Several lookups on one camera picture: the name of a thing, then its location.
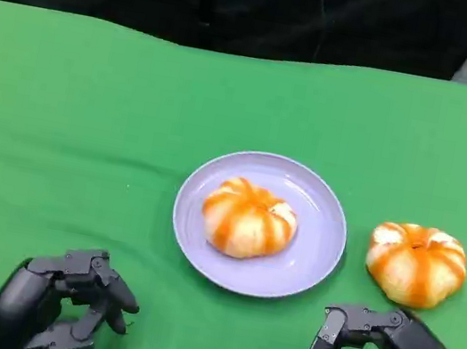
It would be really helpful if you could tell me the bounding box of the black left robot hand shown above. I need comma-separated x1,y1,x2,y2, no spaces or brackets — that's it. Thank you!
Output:
0,231,150,349

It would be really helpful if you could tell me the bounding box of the orange white toy bread roll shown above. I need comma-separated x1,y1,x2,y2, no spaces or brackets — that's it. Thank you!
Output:
358,215,467,317
194,171,305,269

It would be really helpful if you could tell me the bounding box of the lilac plate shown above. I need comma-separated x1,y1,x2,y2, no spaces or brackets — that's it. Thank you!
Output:
160,138,360,312

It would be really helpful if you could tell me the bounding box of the green table cloth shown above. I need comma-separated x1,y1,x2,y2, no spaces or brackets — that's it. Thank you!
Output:
0,0,467,349

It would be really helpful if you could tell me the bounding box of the thin black hanging cable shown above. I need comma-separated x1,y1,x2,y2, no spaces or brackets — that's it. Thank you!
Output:
307,0,332,62

